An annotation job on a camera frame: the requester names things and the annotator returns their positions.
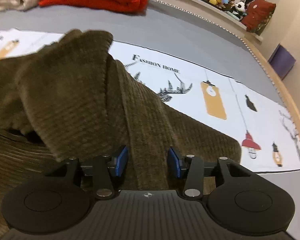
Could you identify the olive corduroy pants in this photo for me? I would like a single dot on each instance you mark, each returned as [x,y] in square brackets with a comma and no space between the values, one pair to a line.
[72,99]

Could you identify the wooden bed frame edge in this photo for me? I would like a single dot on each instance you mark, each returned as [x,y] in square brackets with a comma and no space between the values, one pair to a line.
[209,13]

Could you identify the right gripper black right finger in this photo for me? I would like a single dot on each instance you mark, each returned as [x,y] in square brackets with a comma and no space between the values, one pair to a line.
[189,171]

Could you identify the grey bed sheet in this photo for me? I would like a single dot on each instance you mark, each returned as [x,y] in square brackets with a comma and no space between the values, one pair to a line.
[161,27]

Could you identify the white printed deer cloth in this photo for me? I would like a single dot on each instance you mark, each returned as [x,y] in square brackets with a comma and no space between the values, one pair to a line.
[264,129]

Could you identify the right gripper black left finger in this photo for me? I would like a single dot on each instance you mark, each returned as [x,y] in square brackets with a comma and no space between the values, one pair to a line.
[101,176]

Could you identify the panda plush toy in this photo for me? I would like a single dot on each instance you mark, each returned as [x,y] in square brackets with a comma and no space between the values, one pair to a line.
[239,10]

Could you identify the purple storage box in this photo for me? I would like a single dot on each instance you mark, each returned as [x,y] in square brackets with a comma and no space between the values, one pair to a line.
[282,61]

